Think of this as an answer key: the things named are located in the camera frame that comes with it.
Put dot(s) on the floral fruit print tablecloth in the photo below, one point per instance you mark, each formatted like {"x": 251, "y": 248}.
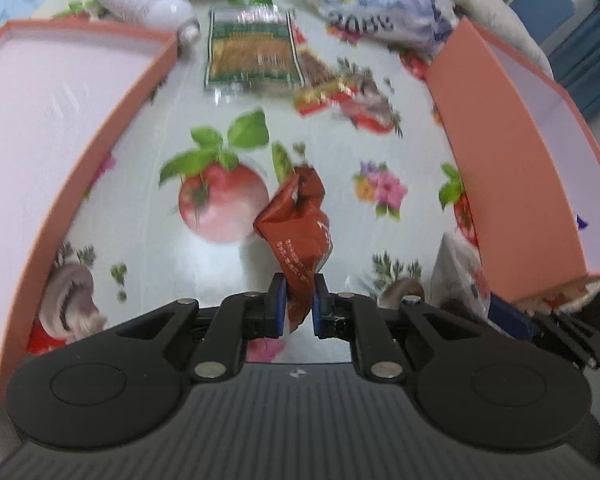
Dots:
{"x": 171, "y": 212}

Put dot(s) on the green tofu snack packet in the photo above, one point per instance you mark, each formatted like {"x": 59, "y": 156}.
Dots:
{"x": 252, "y": 47}

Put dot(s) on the blue chair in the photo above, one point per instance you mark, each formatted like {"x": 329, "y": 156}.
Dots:
{"x": 542, "y": 18}

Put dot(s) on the pink box right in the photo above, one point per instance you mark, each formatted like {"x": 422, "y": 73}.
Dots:
{"x": 529, "y": 163}

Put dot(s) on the clear red snack packet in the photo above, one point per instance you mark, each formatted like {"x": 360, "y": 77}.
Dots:
{"x": 326, "y": 86}

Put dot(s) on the grey triangular snack packet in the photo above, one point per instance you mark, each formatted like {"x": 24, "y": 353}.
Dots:
{"x": 458, "y": 276}

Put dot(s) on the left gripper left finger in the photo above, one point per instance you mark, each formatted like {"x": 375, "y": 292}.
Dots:
{"x": 230, "y": 327}

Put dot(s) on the red snack wrapper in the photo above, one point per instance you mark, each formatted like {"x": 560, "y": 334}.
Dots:
{"x": 298, "y": 232}

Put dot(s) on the crumpled blue white plastic bag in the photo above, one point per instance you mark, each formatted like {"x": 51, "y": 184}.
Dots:
{"x": 423, "y": 25}

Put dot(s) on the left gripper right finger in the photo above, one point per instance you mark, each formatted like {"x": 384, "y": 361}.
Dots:
{"x": 357, "y": 320}

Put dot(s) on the white spray bottle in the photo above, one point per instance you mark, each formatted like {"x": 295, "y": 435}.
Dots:
{"x": 176, "y": 16}

